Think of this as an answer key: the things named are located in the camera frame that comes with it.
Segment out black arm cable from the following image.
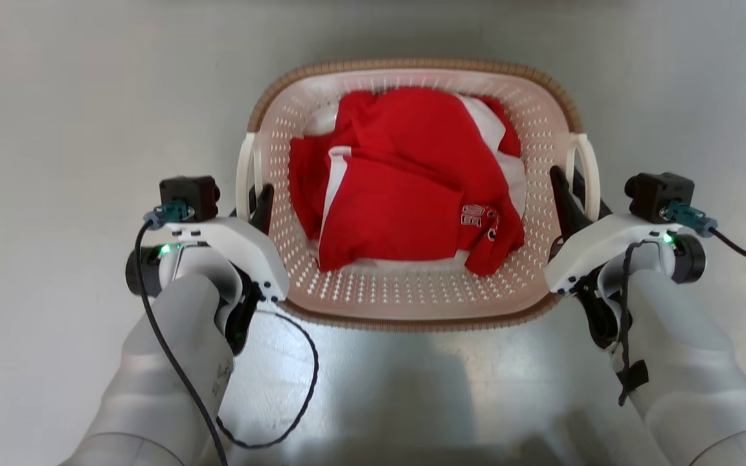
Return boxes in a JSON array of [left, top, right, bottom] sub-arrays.
[[616, 239, 661, 408], [133, 201, 320, 466]]

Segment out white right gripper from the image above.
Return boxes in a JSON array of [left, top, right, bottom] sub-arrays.
[[543, 165, 679, 296]]

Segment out black right camera cable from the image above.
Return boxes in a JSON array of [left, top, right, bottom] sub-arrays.
[[663, 201, 746, 272]]

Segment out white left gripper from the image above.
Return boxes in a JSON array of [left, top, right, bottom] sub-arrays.
[[152, 184, 291, 303]]

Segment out beige perforated plastic laundry basket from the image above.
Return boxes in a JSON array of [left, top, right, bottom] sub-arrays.
[[235, 58, 602, 333]]

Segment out red and white garment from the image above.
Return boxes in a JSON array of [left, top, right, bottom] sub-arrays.
[[288, 87, 528, 277]]

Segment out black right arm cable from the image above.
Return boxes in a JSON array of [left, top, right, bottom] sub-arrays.
[[616, 239, 661, 408]]

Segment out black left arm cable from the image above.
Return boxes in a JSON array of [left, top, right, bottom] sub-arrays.
[[133, 201, 320, 466]]

